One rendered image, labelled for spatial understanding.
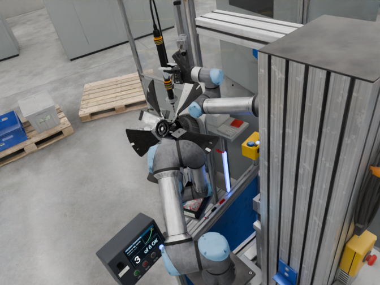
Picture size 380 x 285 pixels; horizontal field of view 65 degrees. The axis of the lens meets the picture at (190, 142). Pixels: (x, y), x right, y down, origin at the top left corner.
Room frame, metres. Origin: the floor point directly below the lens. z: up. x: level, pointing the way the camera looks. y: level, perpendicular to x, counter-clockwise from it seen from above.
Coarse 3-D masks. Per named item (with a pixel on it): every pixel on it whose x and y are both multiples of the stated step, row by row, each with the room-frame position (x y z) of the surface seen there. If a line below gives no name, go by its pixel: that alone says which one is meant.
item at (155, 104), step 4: (152, 80) 1.83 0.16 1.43; (152, 84) 1.81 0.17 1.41; (148, 88) 1.87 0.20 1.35; (152, 88) 1.81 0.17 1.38; (148, 92) 1.87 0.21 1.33; (152, 92) 1.80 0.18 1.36; (152, 96) 1.80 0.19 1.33; (156, 96) 1.74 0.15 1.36; (148, 100) 1.88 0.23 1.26; (152, 100) 1.80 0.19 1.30; (156, 100) 1.73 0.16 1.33; (152, 104) 1.83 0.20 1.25; (156, 104) 1.73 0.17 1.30; (156, 108) 1.74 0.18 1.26; (160, 112) 1.68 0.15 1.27; (160, 116) 1.71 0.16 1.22
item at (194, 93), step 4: (196, 84) 1.68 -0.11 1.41; (192, 88) 1.70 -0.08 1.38; (200, 88) 1.59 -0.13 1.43; (192, 92) 1.64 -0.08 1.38; (196, 92) 1.59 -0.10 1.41; (200, 92) 1.56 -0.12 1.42; (188, 96) 1.66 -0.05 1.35; (192, 96) 1.59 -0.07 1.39; (196, 96) 1.55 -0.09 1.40; (188, 100) 1.59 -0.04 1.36; (192, 100) 1.55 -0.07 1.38; (184, 104) 1.60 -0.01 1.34; (188, 104) 1.55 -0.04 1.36; (180, 108) 1.62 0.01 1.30; (184, 108) 1.55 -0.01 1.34; (180, 112) 1.56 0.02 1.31
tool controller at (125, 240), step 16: (128, 224) 0.86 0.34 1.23; (144, 224) 0.83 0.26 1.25; (112, 240) 0.79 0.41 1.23; (128, 240) 0.76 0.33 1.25; (144, 240) 0.78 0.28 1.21; (160, 240) 0.80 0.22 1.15; (112, 256) 0.70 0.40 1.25; (128, 256) 0.72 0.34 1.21; (144, 256) 0.74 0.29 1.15; (160, 256) 0.77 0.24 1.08; (112, 272) 0.67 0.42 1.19; (128, 272) 0.68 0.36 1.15; (144, 272) 0.70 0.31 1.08
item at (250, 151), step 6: (258, 132) 1.51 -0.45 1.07; (252, 138) 1.46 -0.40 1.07; (258, 138) 1.45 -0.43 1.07; (246, 144) 1.42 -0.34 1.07; (258, 144) 1.39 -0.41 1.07; (246, 150) 1.40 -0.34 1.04; (252, 150) 1.37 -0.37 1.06; (246, 156) 1.40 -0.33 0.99; (252, 156) 1.37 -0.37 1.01; (258, 156) 1.38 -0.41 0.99
